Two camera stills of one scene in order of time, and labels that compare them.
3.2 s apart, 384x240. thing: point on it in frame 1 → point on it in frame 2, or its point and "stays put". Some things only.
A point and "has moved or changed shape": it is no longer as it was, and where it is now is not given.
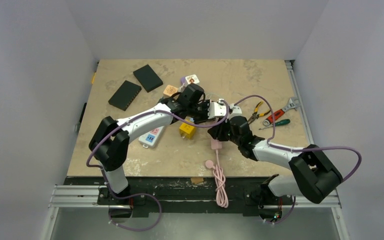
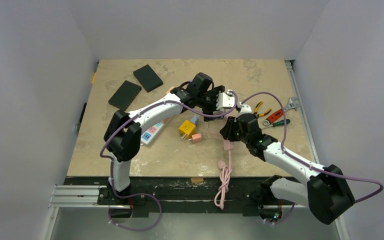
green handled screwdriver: (283, 122) stays put
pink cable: (222, 198) has moved or changed shape
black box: (148, 78) stays put
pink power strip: (216, 144) → (228, 145)
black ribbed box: (125, 95) stays put
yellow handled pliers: (255, 115) stays put
